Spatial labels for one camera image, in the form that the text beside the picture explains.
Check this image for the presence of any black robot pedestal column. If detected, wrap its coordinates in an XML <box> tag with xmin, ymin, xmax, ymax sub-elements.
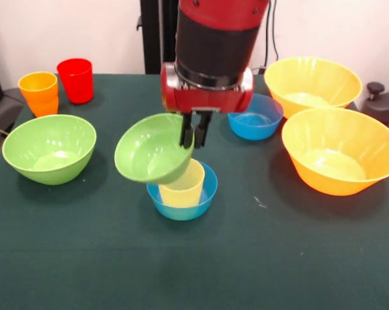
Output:
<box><xmin>136</xmin><ymin>0</ymin><xmax>180</xmax><ymax>76</ymax></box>

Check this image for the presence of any black pedestal foot with knob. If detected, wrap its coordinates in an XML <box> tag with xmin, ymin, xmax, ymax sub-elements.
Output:
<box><xmin>362</xmin><ymin>81</ymin><xmax>389</xmax><ymax>129</ymax></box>

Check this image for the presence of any small green bowl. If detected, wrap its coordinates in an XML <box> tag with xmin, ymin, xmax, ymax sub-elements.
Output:
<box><xmin>114</xmin><ymin>112</ymin><xmax>196</xmax><ymax>185</ymax></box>

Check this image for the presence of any blue bowl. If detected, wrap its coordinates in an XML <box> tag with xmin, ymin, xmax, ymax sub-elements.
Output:
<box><xmin>145</xmin><ymin>161</ymin><xmax>219</xmax><ymax>222</ymax></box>
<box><xmin>227</xmin><ymin>93</ymin><xmax>284</xmax><ymax>141</ymax></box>

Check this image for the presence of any yellow cup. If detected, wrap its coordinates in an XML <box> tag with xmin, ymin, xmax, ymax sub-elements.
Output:
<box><xmin>158</xmin><ymin>158</ymin><xmax>206</xmax><ymax>208</ymax></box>

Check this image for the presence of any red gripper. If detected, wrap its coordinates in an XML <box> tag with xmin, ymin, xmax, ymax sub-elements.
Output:
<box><xmin>159</xmin><ymin>62</ymin><xmax>255</xmax><ymax>150</ymax></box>

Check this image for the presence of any orange cup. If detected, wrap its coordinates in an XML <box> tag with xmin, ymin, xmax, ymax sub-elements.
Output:
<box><xmin>17</xmin><ymin>71</ymin><xmax>59</xmax><ymax>118</ymax></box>

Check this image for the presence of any large orange bowl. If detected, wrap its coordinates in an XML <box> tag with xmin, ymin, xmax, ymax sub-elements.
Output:
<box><xmin>281</xmin><ymin>107</ymin><xmax>389</xmax><ymax>197</ymax></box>
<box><xmin>264</xmin><ymin>56</ymin><xmax>363</xmax><ymax>119</ymax></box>

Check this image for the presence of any dark green table cloth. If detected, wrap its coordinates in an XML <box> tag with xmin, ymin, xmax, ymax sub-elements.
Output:
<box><xmin>0</xmin><ymin>73</ymin><xmax>389</xmax><ymax>310</ymax></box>

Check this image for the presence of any large green bowl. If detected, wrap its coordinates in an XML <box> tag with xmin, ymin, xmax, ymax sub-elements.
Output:
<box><xmin>1</xmin><ymin>114</ymin><xmax>98</xmax><ymax>186</ymax></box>

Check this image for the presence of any black wall cable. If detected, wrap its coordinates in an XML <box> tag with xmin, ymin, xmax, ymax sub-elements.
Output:
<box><xmin>266</xmin><ymin>0</ymin><xmax>279</xmax><ymax>62</ymax></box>

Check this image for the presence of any red cup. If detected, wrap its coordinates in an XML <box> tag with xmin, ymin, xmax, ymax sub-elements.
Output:
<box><xmin>56</xmin><ymin>57</ymin><xmax>94</xmax><ymax>105</ymax></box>

